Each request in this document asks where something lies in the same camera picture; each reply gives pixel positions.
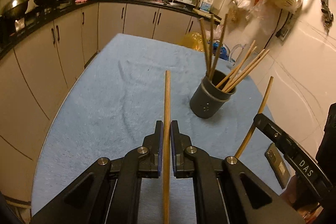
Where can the blue towel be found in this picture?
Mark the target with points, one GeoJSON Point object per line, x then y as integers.
{"type": "Point", "coordinates": [105, 95]}

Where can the black smartphone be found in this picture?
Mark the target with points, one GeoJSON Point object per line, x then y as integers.
{"type": "Point", "coordinates": [275, 161]}

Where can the long wooden chopstick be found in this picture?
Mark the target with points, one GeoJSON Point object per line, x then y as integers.
{"type": "Point", "coordinates": [265, 98]}
{"type": "Point", "coordinates": [167, 103]}

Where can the dark cylindrical chopstick holder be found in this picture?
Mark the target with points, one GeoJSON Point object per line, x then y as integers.
{"type": "Point", "coordinates": [204, 106]}

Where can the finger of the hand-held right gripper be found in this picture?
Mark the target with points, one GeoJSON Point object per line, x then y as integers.
{"type": "Point", "coordinates": [273, 132]}

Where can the yellow plastic bag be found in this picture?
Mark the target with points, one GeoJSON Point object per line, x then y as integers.
{"type": "Point", "coordinates": [193, 41]}

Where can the beige lower kitchen cabinets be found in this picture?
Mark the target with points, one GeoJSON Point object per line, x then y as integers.
{"type": "Point", "coordinates": [34, 69]}

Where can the bunch of wooden chopsticks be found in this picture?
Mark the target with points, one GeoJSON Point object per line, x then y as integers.
{"type": "Point", "coordinates": [231, 83]}

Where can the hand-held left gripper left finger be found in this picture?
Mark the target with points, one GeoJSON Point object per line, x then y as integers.
{"type": "Point", "coordinates": [159, 146]}

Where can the white jug blue label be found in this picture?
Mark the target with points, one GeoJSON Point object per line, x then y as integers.
{"type": "Point", "coordinates": [207, 5]}

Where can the wok with metal lid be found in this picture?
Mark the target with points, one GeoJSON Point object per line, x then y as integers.
{"type": "Point", "coordinates": [15, 3]}

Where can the person's right hand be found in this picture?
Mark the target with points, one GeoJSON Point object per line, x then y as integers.
{"type": "Point", "coordinates": [288, 192]}

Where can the clear glass pitcher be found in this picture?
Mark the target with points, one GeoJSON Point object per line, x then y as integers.
{"type": "Point", "coordinates": [237, 52]}

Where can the blue plastic bag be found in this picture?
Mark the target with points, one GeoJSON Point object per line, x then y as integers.
{"type": "Point", "coordinates": [221, 49]}

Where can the hanging metal tool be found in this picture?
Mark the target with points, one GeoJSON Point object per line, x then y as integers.
{"type": "Point", "coordinates": [326, 8]}

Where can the black kitchen countertop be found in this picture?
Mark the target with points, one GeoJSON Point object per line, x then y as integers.
{"type": "Point", "coordinates": [65, 7]}

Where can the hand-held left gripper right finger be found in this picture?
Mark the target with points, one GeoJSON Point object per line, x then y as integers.
{"type": "Point", "coordinates": [173, 146]}

